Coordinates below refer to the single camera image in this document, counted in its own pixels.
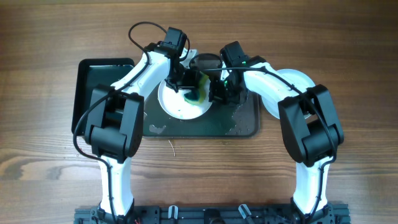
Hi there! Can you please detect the green yellow sponge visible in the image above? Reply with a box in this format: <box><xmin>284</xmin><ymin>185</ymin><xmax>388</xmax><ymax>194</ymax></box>
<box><xmin>183</xmin><ymin>72</ymin><xmax>208</xmax><ymax>105</ymax></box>

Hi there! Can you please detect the white plate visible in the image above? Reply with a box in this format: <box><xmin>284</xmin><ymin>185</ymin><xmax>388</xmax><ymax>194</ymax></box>
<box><xmin>261</xmin><ymin>68</ymin><xmax>315</xmax><ymax>119</ymax></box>
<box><xmin>157</xmin><ymin>77</ymin><xmax>212</xmax><ymax>120</ymax></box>

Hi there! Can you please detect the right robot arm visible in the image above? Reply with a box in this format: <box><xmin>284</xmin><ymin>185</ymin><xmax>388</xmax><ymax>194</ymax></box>
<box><xmin>210</xmin><ymin>41</ymin><xmax>344</xmax><ymax>223</ymax></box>

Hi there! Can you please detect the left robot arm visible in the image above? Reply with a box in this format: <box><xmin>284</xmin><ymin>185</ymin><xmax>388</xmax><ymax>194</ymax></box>
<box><xmin>76</xmin><ymin>27</ymin><xmax>198</xmax><ymax>223</ymax></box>

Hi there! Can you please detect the dark grey serving tray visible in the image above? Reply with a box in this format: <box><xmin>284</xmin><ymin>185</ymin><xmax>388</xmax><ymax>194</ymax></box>
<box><xmin>144</xmin><ymin>81</ymin><xmax>260</xmax><ymax>138</ymax></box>

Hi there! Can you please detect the black water basin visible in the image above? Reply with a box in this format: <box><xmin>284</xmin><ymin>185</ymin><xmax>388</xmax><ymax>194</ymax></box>
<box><xmin>71</xmin><ymin>58</ymin><xmax>135</xmax><ymax>133</ymax></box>

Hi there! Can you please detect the right black cable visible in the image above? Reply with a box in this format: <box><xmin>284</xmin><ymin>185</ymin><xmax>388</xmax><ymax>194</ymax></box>
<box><xmin>188</xmin><ymin>52</ymin><xmax>338</xmax><ymax>223</ymax></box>

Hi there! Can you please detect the black cable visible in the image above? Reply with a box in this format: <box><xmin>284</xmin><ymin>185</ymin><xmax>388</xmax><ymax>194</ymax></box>
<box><xmin>188</xmin><ymin>52</ymin><xmax>338</xmax><ymax>223</ymax></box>
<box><xmin>72</xmin><ymin>21</ymin><xmax>190</xmax><ymax>223</ymax></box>

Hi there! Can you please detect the left black cable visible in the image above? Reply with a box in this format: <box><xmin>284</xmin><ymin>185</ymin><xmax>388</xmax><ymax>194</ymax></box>
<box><xmin>72</xmin><ymin>21</ymin><xmax>190</xmax><ymax>223</ymax></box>

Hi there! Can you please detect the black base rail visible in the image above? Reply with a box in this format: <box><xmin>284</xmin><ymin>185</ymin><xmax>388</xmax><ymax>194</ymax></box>
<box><xmin>73</xmin><ymin>203</ymin><xmax>351</xmax><ymax>224</ymax></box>

